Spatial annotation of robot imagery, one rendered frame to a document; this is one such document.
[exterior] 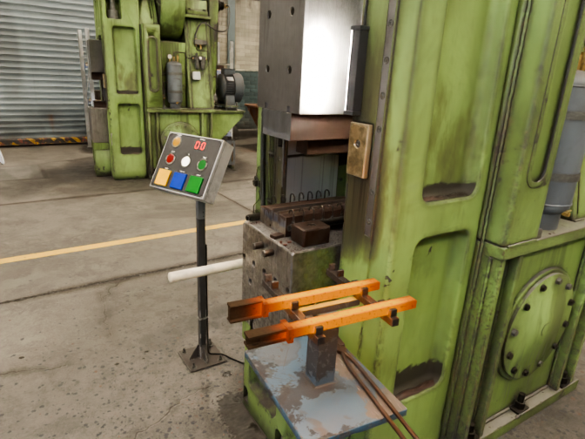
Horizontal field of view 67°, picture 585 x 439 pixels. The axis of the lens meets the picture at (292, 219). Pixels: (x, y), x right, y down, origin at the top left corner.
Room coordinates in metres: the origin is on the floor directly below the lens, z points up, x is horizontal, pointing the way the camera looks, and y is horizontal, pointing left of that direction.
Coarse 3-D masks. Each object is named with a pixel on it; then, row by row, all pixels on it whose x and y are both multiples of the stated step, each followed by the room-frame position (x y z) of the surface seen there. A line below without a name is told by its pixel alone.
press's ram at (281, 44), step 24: (264, 0) 1.73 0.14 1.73; (288, 0) 1.59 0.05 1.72; (312, 0) 1.53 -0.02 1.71; (336, 0) 1.58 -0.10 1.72; (360, 0) 1.63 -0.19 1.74; (264, 24) 1.73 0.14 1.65; (288, 24) 1.59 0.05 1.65; (312, 24) 1.53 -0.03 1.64; (336, 24) 1.58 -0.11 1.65; (360, 24) 1.64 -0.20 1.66; (264, 48) 1.73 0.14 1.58; (288, 48) 1.58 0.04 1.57; (312, 48) 1.53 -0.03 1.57; (336, 48) 1.58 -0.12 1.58; (264, 72) 1.72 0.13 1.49; (288, 72) 1.59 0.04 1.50; (312, 72) 1.53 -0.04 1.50; (336, 72) 1.59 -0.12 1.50; (264, 96) 1.72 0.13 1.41; (288, 96) 1.57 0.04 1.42; (312, 96) 1.54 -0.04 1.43; (336, 96) 1.59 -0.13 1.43
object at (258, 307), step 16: (320, 288) 1.06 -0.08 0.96; (336, 288) 1.06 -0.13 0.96; (352, 288) 1.07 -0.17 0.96; (368, 288) 1.10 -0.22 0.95; (240, 304) 0.93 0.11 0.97; (256, 304) 0.95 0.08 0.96; (272, 304) 0.96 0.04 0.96; (288, 304) 0.98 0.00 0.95; (304, 304) 1.00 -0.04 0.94; (240, 320) 0.93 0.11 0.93
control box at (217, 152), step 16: (192, 144) 2.03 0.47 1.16; (208, 144) 1.99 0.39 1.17; (224, 144) 1.96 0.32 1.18; (160, 160) 2.07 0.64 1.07; (176, 160) 2.02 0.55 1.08; (192, 160) 1.98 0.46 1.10; (208, 160) 1.94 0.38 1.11; (224, 160) 1.96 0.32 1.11; (208, 176) 1.89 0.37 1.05; (176, 192) 1.93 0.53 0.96; (208, 192) 1.87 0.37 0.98
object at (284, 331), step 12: (396, 300) 1.01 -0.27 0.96; (408, 300) 1.02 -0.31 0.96; (336, 312) 0.94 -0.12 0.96; (348, 312) 0.94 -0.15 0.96; (360, 312) 0.94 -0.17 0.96; (372, 312) 0.95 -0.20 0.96; (384, 312) 0.97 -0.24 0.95; (276, 324) 0.86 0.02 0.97; (288, 324) 0.86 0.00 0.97; (300, 324) 0.88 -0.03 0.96; (312, 324) 0.88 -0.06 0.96; (324, 324) 0.89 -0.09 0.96; (336, 324) 0.91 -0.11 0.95; (252, 336) 0.81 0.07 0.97; (264, 336) 0.82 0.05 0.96; (276, 336) 0.84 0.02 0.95; (288, 336) 0.84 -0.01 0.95; (252, 348) 0.81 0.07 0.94
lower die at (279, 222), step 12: (276, 204) 1.76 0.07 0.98; (288, 204) 1.73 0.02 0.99; (300, 204) 1.71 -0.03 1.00; (336, 204) 1.74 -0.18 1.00; (264, 216) 1.69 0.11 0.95; (276, 216) 1.61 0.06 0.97; (288, 216) 1.57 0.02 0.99; (300, 216) 1.59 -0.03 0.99; (312, 216) 1.62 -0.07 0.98; (324, 216) 1.65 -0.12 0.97; (336, 216) 1.68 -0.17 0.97; (276, 228) 1.61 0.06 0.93
